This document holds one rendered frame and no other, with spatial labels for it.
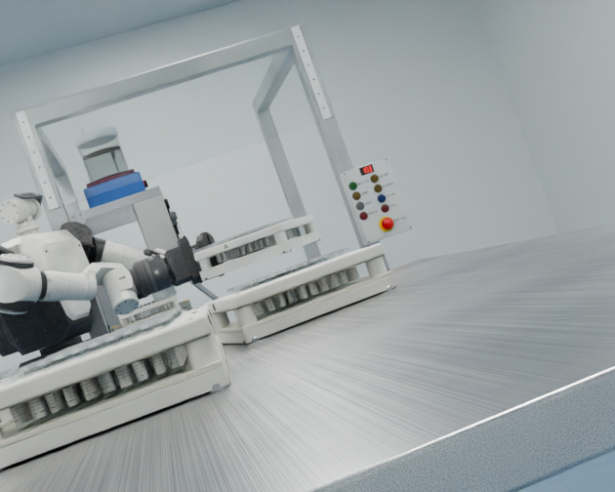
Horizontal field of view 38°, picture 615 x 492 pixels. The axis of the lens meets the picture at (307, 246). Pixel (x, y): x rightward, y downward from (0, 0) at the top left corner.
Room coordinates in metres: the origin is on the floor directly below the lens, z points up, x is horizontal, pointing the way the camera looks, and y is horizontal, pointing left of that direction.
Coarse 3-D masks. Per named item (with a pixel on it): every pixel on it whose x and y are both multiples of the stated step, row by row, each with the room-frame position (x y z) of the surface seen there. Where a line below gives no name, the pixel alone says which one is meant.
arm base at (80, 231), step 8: (64, 224) 2.69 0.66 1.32; (72, 224) 2.71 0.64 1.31; (80, 224) 2.72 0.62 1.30; (72, 232) 2.67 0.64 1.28; (80, 232) 2.68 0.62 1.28; (88, 232) 2.70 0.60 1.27; (80, 240) 2.65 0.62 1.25; (88, 240) 2.66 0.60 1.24; (88, 248) 2.66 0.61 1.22; (88, 256) 2.68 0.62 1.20
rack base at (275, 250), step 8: (312, 232) 2.33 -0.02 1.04; (296, 240) 2.21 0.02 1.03; (304, 240) 2.25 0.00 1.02; (312, 240) 2.31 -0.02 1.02; (272, 248) 2.16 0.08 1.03; (280, 248) 2.15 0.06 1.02; (288, 248) 2.14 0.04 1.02; (248, 256) 2.18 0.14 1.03; (256, 256) 2.17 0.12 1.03; (264, 256) 2.17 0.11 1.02; (272, 256) 2.16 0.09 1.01; (224, 264) 2.20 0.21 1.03; (232, 264) 2.20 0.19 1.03; (240, 264) 2.19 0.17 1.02; (248, 264) 2.18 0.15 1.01; (200, 272) 2.23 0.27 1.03; (208, 272) 2.22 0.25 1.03; (216, 272) 2.21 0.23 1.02; (224, 272) 2.21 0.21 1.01
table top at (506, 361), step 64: (448, 256) 1.68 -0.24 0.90; (512, 256) 1.18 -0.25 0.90; (576, 256) 0.91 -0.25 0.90; (320, 320) 1.25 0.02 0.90; (384, 320) 0.95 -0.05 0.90; (448, 320) 0.76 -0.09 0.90; (512, 320) 0.64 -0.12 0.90; (576, 320) 0.55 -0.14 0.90; (256, 384) 0.80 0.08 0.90; (320, 384) 0.66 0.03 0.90; (384, 384) 0.57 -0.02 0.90; (448, 384) 0.50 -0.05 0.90; (512, 384) 0.44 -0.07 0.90; (576, 384) 0.40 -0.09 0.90; (64, 448) 0.83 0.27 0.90; (128, 448) 0.69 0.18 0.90; (192, 448) 0.58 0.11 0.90; (256, 448) 0.51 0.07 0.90; (320, 448) 0.45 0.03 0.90; (384, 448) 0.41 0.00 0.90; (448, 448) 0.39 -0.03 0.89; (512, 448) 0.39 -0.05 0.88; (576, 448) 0.40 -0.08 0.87
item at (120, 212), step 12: (144, 192) 3.07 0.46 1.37; (156, 192) 3.08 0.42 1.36; (108, 204) 3.05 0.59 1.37; (120, 204) 3.06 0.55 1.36; (132, 204) 3.08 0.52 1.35; (84, 216) 3.03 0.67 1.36; (96, 216) 3.05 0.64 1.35; (108, 216) 3.17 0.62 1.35; (120, 216) 3.30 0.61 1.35; (132, 216) 3.44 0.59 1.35; (96, 228) 3.43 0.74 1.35; (108, 228) 3.60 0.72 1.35
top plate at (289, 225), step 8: (312, 216) 2.37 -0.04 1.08; (280, 224) 2.15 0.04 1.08; (288, 224) 2.19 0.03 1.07; (296, 224) 2.24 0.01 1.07; (304, 224) 2.29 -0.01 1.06; (256, 232) 2.16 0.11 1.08; (264, 232) 2.16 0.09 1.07; (272, 232) 2.15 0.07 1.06; (232, 240) 2.19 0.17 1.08; (240, 240) 2.18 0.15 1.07; (248, 240) 2.17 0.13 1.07; (256, 240) 2.20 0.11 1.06; (216, 248) 2.20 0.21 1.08; (224, 248) 2.20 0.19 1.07; (232, 248) 2.19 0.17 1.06; (200, 256) 2.22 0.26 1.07; (208, 256) 2.21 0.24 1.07
